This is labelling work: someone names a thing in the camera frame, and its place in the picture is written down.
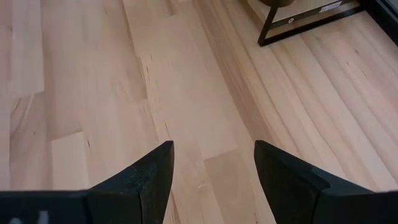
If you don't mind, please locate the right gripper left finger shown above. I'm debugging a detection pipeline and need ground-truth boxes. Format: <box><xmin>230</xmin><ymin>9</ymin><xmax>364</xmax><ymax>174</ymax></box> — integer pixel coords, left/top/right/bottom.
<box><xmin>0</xmin><ymin>140</ymin><xmax>175</xmax><ymax>224</ymax></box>

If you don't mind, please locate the wooden shelf black frame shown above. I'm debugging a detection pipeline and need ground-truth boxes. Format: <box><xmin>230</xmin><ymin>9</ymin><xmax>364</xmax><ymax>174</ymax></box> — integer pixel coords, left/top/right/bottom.
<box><xmin>245</xmin><ymin>0</ymin><xmax>366</xmax><ymax>47</ymax></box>

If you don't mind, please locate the dark green speckled mug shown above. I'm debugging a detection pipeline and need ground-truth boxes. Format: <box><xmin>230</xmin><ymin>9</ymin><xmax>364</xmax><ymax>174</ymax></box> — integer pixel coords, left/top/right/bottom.
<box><xmin>258</xmin><ymin>0</ymin><xmax>296</xmax><ymax>8</ymax></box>

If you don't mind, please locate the black aluminium rig frame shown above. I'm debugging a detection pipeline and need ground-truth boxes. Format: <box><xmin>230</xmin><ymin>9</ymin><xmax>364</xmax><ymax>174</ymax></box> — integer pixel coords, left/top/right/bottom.
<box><xmin>360</xmin><ymin>0</ymin><xmax>398</xmax><ymax>47</ymax></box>

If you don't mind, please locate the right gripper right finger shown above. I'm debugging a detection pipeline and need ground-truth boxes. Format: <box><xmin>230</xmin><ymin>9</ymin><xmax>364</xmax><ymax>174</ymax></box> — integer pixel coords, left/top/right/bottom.
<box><xmin>254</xmin><ymin>139</ymin><xmax>398</xmax><ymax>224</ymax></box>

